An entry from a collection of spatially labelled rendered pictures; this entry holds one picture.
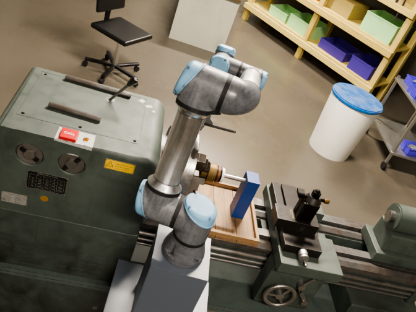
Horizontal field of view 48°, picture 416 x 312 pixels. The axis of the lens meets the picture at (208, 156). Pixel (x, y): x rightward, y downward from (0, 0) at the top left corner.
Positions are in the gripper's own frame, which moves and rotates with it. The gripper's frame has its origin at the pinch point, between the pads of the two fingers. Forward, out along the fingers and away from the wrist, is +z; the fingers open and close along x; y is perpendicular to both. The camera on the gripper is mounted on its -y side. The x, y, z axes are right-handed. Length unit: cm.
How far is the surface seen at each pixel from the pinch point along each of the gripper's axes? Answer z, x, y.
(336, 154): 66, 287, -80
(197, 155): 9.4, -2.8, 7.8
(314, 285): 55, 49, 55
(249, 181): 17.9, 22.6, 18.5
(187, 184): 20.7, -6.8, 11.0
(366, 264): 44, 76, 62
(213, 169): 16.8, 10.1, 7.5
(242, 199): 28.3, 24.7, 17.1
